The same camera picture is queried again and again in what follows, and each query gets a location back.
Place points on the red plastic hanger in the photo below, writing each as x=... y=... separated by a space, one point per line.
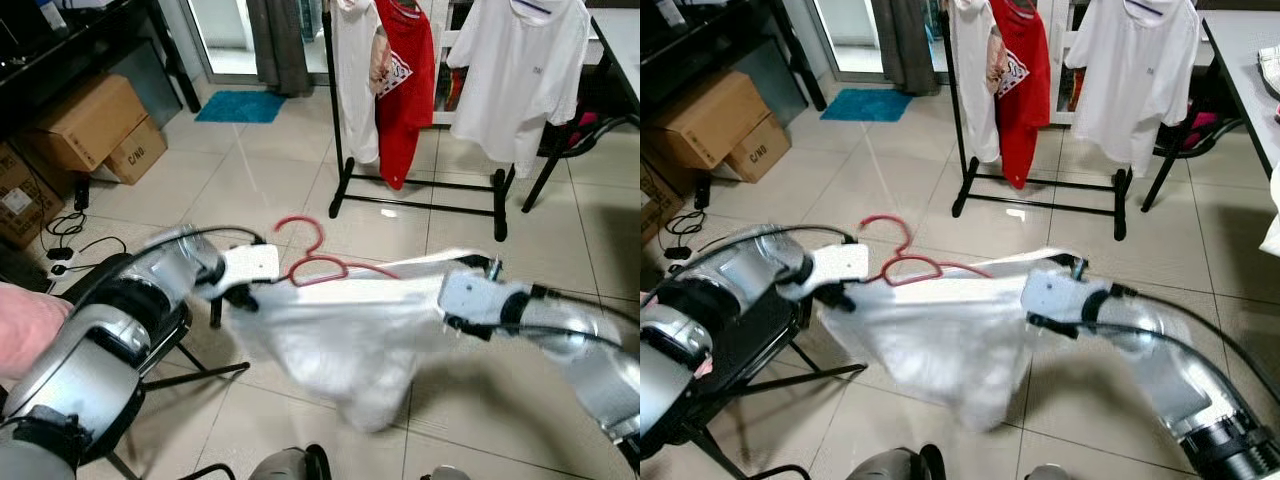
x=345 y=262
x=930 y=262

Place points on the thin white t-shirt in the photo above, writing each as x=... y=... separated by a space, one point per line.
x=940 y=340
x=350 y=340

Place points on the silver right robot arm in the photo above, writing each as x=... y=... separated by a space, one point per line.
x=1170 y=380
x=590 y=370

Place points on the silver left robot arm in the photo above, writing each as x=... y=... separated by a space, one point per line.
x=100 y=350
x=750 y=265

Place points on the person pink-sleeved forearm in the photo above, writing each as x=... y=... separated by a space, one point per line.
x=30 y=330

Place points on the purple hanger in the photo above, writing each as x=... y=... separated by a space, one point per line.
x=1148 y=8
x=535 y=7

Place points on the grey robot right foot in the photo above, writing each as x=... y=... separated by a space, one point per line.
x=448 y=473
x=1050 y=473

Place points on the grey robot foot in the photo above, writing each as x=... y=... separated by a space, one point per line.
x=290 y=465
x=448 y=473
x=1050 y=473
x=895 y=465

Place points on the small cardboard box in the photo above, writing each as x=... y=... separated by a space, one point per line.
x=138 y=158
x=760 y=155

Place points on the white power strip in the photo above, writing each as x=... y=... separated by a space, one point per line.
x=60 y=268
x=678 y=252

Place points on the grey robot left foot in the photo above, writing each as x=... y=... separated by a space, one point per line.
x=290 y=465
x=895 y=465

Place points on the teal floor mat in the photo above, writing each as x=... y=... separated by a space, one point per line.
x=866 y=104
x=240 y=106

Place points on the metal clothes rack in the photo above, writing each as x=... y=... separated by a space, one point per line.
x=337 y=120
x=957 y=120

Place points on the labelled cardboard box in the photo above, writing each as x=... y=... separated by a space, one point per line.
x=658 y=200
x=25 y=200

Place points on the red t-shirt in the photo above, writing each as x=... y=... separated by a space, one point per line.
x=410 y=120
x=1025 y=120

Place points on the large cardboard box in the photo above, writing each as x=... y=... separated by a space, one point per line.
x=90 y=120
x=720 y=115

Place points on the black chair pink cushion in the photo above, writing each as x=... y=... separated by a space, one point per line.
x=590 y=130
x=1195 y=130

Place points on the white printed shirt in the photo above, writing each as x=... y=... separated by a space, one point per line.
x=355 y=90
x=975 y=90

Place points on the grey curtain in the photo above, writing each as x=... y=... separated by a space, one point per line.
x=905 y=50
x=280 y=50

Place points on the white t-shirt small logo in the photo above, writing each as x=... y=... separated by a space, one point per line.
x=520 y=80
x=1135 y=80

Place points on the black shelf unit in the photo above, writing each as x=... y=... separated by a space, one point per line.
x=70 y=40
x=710 y=40

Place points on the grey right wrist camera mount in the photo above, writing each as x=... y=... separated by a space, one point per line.
x=475 y=298
x=1060 y=295

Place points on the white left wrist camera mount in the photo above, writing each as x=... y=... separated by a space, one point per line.
x=840 y=265
x=250 y=265

